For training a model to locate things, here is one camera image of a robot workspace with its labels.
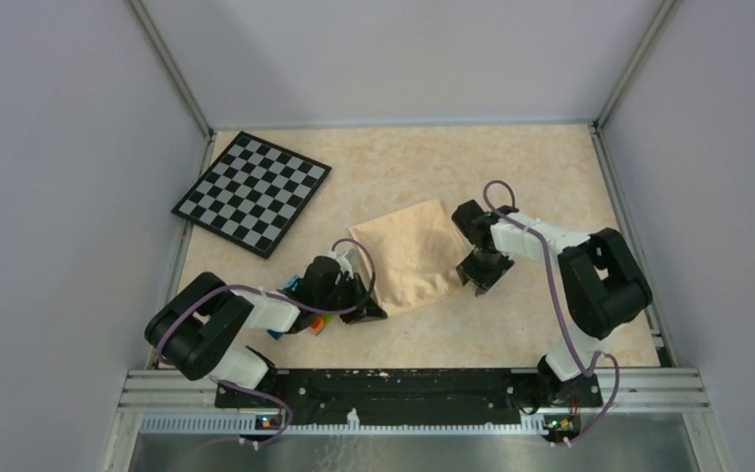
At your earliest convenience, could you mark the colourful toy block pile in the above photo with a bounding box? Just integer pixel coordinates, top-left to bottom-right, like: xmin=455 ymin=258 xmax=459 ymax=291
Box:
xmin=266 ymin=275 xmax=331 ymax=340

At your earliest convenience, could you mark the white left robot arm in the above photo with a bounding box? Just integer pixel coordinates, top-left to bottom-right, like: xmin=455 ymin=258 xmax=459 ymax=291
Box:
xmin=145 ymin=256 xmax=387 ymax=407

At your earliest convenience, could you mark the orange cloth napkin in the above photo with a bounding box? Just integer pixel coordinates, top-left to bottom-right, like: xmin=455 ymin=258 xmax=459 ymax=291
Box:
xmin=349 ymin=199 xmax=469 ymax=317

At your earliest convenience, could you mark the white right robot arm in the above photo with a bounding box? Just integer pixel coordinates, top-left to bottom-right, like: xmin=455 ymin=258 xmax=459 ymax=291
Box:
xmin=451 ymin=200 xmax=653 ymax=405

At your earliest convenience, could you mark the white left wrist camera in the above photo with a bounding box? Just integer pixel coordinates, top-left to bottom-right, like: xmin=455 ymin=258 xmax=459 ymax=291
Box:
xmin=328 ymin=249 xmax=358 ymax=276

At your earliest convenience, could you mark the black white checkerboard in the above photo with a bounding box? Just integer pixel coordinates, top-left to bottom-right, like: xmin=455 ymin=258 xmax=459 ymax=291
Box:
xmin=172 ymin=132 xmax=332 ymax=259

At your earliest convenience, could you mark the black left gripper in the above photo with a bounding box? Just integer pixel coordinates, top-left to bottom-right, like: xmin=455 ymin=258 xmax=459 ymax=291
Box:
xmin=316 ymin=272 xmax=386 ymax=325

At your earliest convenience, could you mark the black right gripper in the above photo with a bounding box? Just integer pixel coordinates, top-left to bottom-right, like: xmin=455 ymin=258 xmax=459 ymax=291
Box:
xmin=457 ymin=249 xmax=514 ymax=296

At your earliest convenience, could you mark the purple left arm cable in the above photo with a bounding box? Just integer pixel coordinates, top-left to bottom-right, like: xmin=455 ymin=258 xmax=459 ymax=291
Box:
xmin=154 ymin=237 xmax=378 ymax=450

